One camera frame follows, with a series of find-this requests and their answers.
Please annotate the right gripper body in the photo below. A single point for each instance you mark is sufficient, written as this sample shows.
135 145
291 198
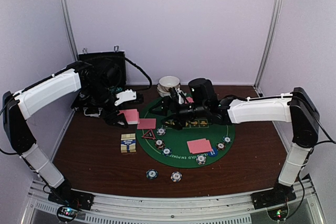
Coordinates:
181 114

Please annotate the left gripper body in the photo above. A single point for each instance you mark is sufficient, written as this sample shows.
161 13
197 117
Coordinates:
107 113

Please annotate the pink cards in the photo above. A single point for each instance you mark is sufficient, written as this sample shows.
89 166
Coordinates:
190 100

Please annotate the pink playing card deck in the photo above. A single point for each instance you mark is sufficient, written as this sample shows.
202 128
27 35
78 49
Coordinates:
131 116

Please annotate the black red triangle all-in marker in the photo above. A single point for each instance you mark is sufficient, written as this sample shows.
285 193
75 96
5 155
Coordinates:
149 135

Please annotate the brown chips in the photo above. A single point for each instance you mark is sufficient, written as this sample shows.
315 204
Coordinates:
220 146
159 144

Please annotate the dark chips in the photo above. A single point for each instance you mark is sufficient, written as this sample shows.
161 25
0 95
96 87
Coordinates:
166 151
227 139

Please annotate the blue round dealer button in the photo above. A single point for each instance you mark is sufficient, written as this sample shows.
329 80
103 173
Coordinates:
213 152

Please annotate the light blue chip stack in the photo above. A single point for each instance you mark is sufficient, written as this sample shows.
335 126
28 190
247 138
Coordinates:
176 176

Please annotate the dark blue chip stack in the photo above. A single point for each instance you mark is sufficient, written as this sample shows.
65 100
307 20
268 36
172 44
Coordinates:
151 174

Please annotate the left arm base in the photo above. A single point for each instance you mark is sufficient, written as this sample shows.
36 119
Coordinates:
69 209

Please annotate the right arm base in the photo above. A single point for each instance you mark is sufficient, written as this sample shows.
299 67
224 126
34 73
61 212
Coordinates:
275 202

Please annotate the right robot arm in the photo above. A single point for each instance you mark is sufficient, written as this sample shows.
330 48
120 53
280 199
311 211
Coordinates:
294 107

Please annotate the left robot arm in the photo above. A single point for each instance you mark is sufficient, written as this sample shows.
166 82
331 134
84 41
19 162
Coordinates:
21 105

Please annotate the lower white ceramic bowl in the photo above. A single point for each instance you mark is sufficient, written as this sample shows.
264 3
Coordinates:
162 92

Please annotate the white ceramic bowl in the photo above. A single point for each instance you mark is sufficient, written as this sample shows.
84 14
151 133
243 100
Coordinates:
167 82
162 92

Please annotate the teal chip stack in case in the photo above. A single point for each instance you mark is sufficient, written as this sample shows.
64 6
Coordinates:
116 90

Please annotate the upper white ceramic bowl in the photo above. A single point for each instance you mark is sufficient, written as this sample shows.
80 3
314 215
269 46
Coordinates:
167 82

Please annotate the gold blue card box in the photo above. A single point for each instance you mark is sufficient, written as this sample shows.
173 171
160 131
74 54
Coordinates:
128 143

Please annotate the black poker chip case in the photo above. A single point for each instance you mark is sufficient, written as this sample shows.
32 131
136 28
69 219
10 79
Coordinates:
102 71

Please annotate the round green poker mat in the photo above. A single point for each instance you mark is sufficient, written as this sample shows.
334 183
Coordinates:
177 142

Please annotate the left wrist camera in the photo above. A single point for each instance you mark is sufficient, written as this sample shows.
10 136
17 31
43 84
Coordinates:
125 96

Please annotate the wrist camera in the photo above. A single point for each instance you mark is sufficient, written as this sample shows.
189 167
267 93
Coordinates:
125 96
202 90

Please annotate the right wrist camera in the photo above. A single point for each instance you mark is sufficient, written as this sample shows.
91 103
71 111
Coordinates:
202 90

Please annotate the right aluminium post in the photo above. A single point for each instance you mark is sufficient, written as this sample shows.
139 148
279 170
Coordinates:
276 10

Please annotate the aluminium post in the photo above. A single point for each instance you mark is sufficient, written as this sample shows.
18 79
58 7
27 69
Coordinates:
69 30
276 10

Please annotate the aluminium front rail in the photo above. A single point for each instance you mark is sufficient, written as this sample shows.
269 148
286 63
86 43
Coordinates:
235 208

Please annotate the left aluminium post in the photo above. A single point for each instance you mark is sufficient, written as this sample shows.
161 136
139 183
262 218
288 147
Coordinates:
69 30

